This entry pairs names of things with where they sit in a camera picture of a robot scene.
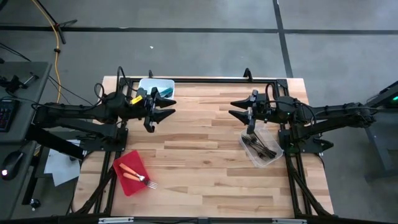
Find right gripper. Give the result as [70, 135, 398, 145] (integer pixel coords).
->
[228, 89, 298, 135]

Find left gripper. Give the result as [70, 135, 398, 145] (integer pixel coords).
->
[116, 86, 177, 134]

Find white plastic bin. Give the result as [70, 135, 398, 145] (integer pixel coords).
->
[137, 78, 175, 101]

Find clear plastic container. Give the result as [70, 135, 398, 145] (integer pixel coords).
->
[238, 123, 284, 169]

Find red plastic tray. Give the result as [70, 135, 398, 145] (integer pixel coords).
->
[112, 150, 150, 197]

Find black flat bar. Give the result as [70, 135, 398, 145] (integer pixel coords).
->
[25, 123, 87, 160]

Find black crossbeam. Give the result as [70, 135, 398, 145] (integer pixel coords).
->
[0, 213, 398, 224]

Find white paper sheets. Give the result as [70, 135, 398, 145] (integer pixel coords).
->
[44, 139, 82, 187]

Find black tripod stand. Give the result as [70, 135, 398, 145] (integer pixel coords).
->
[30, 0, 78, 45]

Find grey desk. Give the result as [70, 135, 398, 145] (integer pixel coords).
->
[0, 61, 53, 220]

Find dark grey side stand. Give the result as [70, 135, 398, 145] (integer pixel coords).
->
[360, 80, 398, 180]

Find black handheld tool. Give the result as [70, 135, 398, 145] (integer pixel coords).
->
[0, 72, 40, 94]

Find black computer mouse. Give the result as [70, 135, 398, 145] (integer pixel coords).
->
[1, 151, 25, 181]

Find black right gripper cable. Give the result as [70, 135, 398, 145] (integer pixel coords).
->
[264, 82, 318, 131]

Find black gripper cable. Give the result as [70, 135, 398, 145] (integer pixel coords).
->
[264, 82, 318, 131]
[93, 65, 139, 108]

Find black aluminium table frame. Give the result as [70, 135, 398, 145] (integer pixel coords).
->
[93, 76, 313, 218]

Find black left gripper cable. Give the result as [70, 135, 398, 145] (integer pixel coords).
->
[93, 65, 139, 108]

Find thin black floor cable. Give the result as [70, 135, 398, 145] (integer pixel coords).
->
[46, 74, 97, 108]

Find black diagonal frame strut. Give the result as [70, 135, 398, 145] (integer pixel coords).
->
[73, 157, 116, 215]

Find yellow extension cable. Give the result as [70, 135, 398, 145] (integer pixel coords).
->
[30, 0, 63, 103]

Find thick black frame strut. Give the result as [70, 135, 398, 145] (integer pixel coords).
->
[287, 157, 333, 217]

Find silver aluminium bracket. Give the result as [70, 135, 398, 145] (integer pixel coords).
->
[272, 218, 308, 224]
[98, 217, 135, 224]

